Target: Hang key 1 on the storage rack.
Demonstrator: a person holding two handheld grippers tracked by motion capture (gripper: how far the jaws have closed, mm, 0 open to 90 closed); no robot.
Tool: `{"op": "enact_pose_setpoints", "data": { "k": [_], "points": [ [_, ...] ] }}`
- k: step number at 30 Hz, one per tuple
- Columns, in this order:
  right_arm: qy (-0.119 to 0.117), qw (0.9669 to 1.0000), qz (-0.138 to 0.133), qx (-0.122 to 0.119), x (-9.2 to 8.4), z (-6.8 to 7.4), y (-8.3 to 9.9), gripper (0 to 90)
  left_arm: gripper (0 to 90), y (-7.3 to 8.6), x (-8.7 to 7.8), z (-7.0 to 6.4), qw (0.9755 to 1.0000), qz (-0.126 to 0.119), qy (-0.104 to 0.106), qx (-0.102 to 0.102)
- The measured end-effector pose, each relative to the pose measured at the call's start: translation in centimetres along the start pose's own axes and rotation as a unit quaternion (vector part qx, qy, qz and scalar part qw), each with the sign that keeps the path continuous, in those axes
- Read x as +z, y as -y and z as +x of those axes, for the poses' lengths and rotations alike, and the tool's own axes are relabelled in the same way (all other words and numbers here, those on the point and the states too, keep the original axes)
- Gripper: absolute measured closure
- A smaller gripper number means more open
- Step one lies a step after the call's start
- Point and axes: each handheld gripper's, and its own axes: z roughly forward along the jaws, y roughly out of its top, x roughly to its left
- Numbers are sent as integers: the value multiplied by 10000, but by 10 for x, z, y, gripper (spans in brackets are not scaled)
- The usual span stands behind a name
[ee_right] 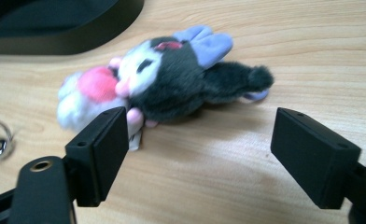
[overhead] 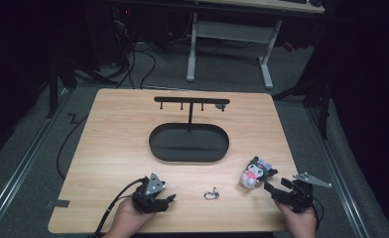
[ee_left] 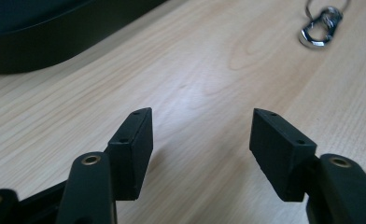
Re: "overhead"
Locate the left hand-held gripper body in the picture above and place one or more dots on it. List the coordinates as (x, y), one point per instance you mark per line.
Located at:
(154, 185)

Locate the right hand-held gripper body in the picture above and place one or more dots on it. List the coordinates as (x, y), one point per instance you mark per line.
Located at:
(300, 198)

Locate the black and white plush toy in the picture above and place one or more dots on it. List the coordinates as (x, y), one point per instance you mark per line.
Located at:
(254, 173)

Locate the black hook rack with tray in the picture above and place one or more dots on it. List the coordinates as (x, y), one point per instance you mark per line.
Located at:
(189, 143)

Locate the person's right hand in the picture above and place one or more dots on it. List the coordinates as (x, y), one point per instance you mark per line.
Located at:
(301, 224)

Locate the person's left hand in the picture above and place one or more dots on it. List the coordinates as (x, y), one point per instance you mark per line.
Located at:
(128, 219)

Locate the black metal stand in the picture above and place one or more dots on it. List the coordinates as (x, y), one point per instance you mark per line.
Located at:
(53, 86)
(324, 99)

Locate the grey tape strip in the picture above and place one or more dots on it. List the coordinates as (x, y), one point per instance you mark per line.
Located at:
(58, 203)

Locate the small grey round clip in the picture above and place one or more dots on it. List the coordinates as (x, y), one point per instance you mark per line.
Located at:
(220, 106)

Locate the dark computer tower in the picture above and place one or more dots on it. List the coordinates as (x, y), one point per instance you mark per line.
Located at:
(124, 20)

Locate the metal floor rail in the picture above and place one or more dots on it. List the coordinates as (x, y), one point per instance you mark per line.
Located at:
(24, 162)
(341, 178)

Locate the white metal frame desk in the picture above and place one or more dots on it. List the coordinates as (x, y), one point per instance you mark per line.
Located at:
(232, 31)

